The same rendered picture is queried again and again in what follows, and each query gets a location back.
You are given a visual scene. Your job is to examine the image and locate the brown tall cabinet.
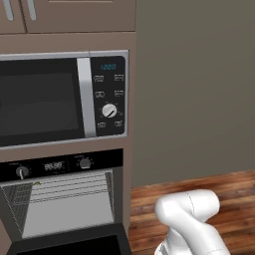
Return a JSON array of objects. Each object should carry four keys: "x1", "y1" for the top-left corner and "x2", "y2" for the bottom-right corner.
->
[{"x1": 0, "y1": 0, "x2": 137, "y2": 255}]

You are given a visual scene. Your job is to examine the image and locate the oven wire rack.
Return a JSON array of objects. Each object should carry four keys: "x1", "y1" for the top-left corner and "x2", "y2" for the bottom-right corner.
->
[{"x1": 29, "y1": 177, "x2": 111, "y2": 204}]

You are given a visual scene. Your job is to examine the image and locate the silver cupboard handle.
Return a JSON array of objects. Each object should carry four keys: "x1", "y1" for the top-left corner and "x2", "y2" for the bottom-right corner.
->
[
  {"x1": 2, "y1": 0, "x2": 15, "y2": 22},
  {"x1": 25, "y1": 0, "x2": 38, "y2": 21}
]

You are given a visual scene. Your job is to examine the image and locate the black microwave door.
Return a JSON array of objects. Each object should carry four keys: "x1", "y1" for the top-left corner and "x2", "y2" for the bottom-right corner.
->
[{"x1": 0, "y1": 57, "x2": 97, "y2": 148}]

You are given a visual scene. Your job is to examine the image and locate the white microwave dial knob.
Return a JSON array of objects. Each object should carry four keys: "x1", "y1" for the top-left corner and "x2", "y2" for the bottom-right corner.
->
[{"x1": 102, "y1": 103, "x2": 118, "y2": 119}]

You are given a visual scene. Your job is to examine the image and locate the silver microwave door handle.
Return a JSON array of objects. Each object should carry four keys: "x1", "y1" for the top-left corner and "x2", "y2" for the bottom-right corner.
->
[{"x1": 76, "y1": 57, "x2": 98, "y2": 138}]

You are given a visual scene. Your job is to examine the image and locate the silver oven knob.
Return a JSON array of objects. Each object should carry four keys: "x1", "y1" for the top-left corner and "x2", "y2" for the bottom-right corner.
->
[
  {"x1": 79, "y1": 157, "x2": 93, "y2": 170},
  {"x1": 15, "y1": 165, "x2": 30, "y2": 180}
]

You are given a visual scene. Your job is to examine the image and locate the black and silver microwave oven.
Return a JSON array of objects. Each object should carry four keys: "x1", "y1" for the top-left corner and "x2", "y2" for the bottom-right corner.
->
[{"x1": 0, "y1": 49, "x2": 130, "y2": 151}]

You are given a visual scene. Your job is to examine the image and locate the black oven door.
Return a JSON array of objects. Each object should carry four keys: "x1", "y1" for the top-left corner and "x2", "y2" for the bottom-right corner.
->
[{"x1": 6, "y1": 223, "x2": 133, "y2": 255}]

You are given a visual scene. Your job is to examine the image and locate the brown cupboard door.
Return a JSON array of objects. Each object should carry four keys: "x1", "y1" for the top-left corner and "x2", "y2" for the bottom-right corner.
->
[
  {"x1": 0, "y1": 0, "x2": 27, "y2": 35},
  {"x1": 20, "y1": 0, "x2": 137, "y2": 34}
]

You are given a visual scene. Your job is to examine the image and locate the black built-in oven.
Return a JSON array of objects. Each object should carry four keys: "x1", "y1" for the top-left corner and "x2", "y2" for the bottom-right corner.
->
[{"x1": 0, "y1": 147, "x2": 133, "y2": 255}]

